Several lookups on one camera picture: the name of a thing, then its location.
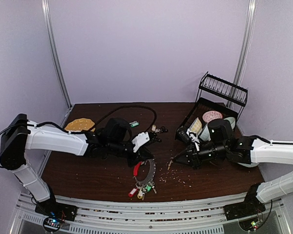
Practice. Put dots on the left aluminium frame post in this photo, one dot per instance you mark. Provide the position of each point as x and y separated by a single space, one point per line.
54 52

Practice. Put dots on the yellow checked bowl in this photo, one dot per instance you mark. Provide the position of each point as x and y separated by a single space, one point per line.
195 127

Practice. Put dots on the yellow tag on ring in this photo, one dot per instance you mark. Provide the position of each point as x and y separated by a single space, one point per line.
141 194

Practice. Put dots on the metal keyring with red handle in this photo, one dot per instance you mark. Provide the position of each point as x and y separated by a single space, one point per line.
144 172

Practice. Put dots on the keys with yellow tag cluster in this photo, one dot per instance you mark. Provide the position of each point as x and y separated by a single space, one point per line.
157 130

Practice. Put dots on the pale green plate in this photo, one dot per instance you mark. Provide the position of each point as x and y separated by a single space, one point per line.
251 165

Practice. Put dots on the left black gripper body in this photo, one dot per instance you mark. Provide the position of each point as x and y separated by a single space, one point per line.
131 161

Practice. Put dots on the yellow dotted plate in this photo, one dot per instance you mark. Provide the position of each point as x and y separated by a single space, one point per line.
81 124

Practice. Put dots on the pale green bowl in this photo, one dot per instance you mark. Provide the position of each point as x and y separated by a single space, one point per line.
232 121

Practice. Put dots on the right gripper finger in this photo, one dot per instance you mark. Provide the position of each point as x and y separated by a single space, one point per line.
183 162
184 155

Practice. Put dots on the pink patterned bowl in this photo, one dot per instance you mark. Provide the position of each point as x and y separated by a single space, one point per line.
211 115

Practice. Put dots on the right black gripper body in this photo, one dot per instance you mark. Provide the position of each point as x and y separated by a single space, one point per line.
192 157

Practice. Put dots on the right aluminium frame post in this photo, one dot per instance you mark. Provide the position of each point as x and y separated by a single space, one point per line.
246 42

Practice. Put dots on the aluminium frame post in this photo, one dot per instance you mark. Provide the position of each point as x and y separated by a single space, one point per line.
246 42
54 52

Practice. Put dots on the key with light green tag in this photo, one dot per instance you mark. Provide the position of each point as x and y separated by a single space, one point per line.
134 124

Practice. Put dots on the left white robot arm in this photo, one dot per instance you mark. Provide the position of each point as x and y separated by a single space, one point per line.
21 135

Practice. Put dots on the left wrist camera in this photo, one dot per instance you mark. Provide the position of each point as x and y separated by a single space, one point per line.
144 139

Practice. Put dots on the light blue ribbed bowl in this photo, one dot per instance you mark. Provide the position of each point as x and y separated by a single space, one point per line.
205 135

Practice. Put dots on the red tag on ring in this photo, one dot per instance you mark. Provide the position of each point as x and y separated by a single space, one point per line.
132 192

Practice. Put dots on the black dish rack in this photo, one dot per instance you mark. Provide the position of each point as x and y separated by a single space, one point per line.
214 94

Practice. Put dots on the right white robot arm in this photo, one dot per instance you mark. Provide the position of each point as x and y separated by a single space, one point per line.
216 140

